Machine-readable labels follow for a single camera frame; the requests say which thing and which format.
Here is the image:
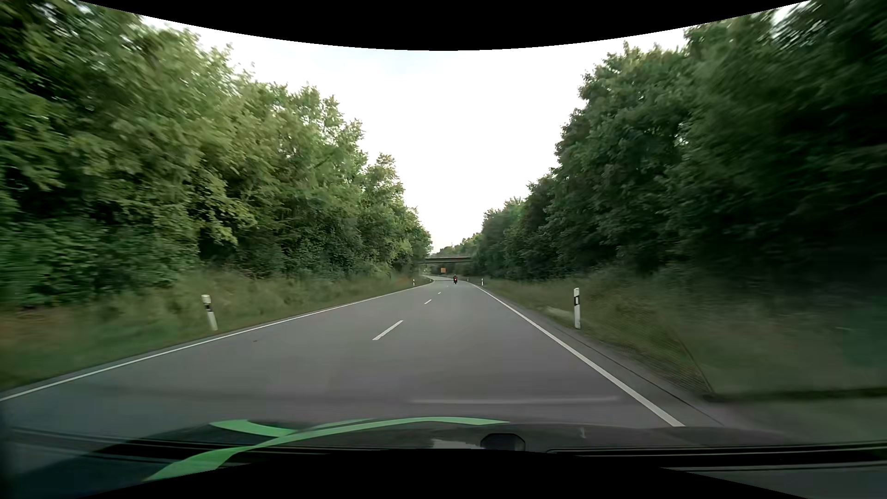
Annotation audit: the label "grey asphalt road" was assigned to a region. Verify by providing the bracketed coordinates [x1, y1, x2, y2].
[0, 275, 725, 444]

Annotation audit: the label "grass verge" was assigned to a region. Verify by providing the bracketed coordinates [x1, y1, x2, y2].
[471, 267, 887, 444]
[0, 269, 432, 390]

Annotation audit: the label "car's own bonnet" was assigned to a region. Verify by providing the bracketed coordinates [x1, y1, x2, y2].
[0, 416, 887, 499]

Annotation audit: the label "row of trees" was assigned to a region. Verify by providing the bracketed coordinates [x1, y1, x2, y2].
[433, 0, 887, 292]
[0, 0, 434, 309]

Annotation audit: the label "road markings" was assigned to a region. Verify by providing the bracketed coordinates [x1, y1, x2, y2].
[0, 277, 686, 428]

